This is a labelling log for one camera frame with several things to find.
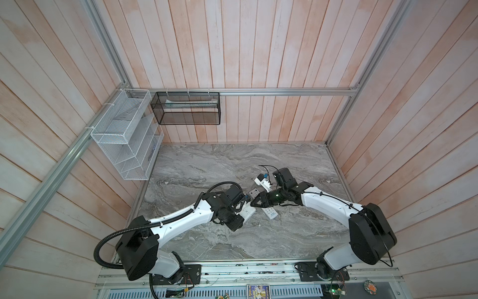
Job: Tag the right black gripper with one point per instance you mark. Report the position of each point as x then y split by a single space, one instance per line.
264 200

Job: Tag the small round orange object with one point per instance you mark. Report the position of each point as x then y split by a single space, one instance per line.
370 287

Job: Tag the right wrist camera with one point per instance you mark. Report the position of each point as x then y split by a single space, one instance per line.
263 181

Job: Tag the white wire mesh shelf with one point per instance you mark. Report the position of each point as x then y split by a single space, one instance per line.
129 136

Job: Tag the colourful card box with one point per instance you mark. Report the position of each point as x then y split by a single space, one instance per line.
258 292

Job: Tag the black mesh basket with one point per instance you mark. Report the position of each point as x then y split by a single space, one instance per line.
187 108

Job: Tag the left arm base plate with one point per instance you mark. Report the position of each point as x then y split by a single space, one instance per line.
189 275

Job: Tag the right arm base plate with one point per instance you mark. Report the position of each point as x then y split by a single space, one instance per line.
316 271

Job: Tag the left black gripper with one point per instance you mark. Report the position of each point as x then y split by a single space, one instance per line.
234 225

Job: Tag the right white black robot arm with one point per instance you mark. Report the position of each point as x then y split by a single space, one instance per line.
370 235

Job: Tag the white air conditioner remote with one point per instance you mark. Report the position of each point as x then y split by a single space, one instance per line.
247 211

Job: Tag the white battery cover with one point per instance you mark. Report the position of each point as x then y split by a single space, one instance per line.
254 193

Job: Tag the long white TV remote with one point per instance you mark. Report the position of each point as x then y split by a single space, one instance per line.
270 213

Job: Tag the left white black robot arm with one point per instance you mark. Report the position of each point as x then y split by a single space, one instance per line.
139 248

